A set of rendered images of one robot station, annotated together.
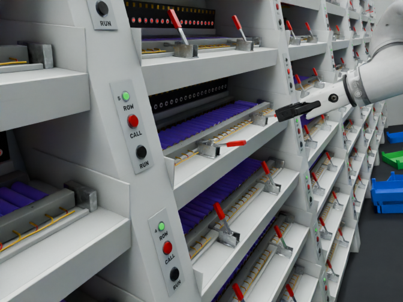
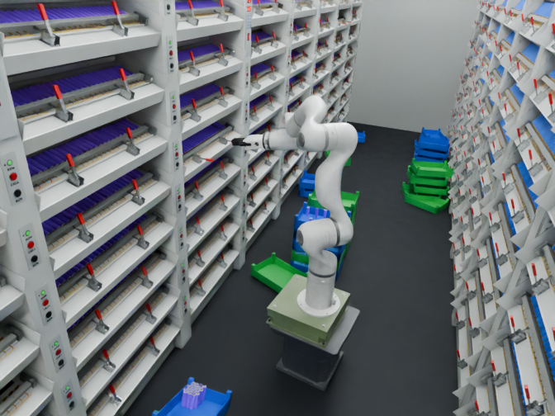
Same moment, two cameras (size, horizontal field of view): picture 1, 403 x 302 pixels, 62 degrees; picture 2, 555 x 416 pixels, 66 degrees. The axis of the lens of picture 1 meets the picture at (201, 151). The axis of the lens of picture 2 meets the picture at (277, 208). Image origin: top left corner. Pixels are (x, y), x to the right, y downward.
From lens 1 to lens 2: 1.30 m
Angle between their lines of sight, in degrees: 23
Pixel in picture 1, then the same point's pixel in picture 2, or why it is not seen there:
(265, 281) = (210, 219)
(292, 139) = (240, 149)
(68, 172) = (149, 166)
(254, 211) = (211, 186)
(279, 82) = (239, 117)
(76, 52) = (165, 134)
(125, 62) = (177, 134)
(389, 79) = (278, 144)
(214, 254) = (192, 202)
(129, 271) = (165, 202)
